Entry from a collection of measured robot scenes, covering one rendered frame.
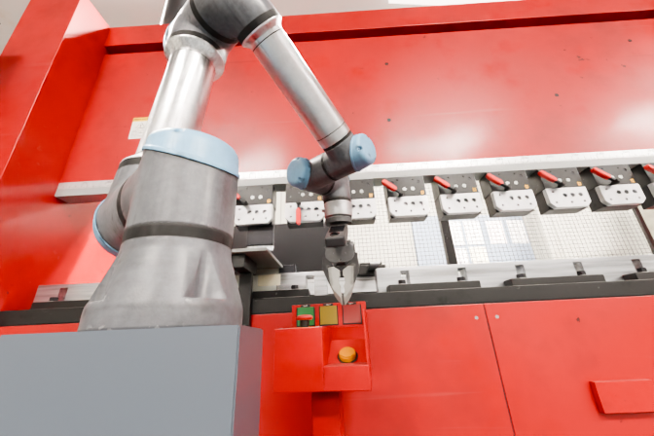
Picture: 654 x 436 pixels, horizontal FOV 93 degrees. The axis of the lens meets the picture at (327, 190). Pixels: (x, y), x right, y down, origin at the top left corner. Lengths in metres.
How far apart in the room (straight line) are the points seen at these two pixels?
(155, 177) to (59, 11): 1.72
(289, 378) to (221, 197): 0.48
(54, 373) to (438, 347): 0.90
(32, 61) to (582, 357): 2.23
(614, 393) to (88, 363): 1.16
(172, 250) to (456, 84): 1.46
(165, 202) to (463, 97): 1.39
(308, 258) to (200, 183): 1.37
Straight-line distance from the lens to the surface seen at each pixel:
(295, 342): 0.75
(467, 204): 1.29
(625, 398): 1.24
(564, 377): 1.18
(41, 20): 2.07
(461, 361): 1.06
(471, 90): 1.62
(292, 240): 1.74
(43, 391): 0.33
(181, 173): 0.37
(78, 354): 0.32
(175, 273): 0.33
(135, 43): 2.03
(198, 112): 0.62
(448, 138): 1.42
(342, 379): 0.73
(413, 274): 1.17
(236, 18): 0.67
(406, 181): 1.27
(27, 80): 1.81
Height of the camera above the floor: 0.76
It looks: 25 degrees up
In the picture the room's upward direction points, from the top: 3 degrees counter-clockwise
